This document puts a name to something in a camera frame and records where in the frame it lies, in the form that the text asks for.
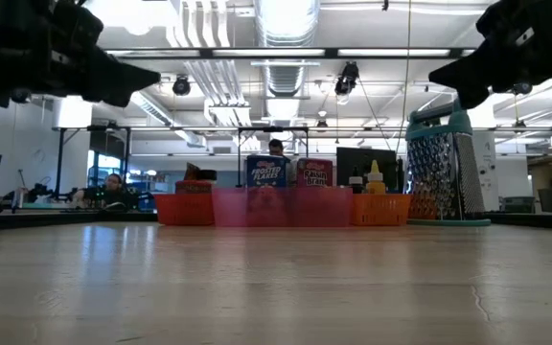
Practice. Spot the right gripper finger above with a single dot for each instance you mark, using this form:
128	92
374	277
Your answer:
477	76

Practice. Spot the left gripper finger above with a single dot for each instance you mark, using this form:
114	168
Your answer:
118	79

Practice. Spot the orange triangular snack bag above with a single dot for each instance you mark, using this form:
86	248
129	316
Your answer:
190	171

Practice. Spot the yellow squeeze bottle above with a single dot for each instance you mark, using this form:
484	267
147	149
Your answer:
375	184

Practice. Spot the large black dropper bottle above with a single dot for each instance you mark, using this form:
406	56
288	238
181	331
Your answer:
355	184

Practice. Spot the Frosted Flakes cereal box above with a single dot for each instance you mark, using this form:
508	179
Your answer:
266	172

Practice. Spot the Raisin Bran cereal box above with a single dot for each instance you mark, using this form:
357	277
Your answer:
315	175

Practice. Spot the steel box grater teal trim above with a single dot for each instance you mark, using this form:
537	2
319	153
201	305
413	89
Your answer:
439	172

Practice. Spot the person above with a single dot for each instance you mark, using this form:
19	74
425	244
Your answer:
276	147
113	191

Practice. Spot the small red plastic basket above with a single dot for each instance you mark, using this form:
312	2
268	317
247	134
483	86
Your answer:
185	211

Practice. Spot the black background monitor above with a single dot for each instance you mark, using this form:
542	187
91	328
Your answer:
352	160

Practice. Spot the small orange plastic basket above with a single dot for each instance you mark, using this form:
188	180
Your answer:
381	211

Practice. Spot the pink plastic tray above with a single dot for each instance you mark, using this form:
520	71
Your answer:
324	208

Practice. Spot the black ceiling camera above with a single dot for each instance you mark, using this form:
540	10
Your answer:
348	79
522	89
181	86

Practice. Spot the black background frame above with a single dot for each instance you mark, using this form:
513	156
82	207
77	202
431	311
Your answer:
60	158

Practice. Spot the black aluminium rig frame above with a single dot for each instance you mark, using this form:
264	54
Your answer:
331	52

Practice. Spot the silver ventilation duct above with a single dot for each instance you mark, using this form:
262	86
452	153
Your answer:
288	29

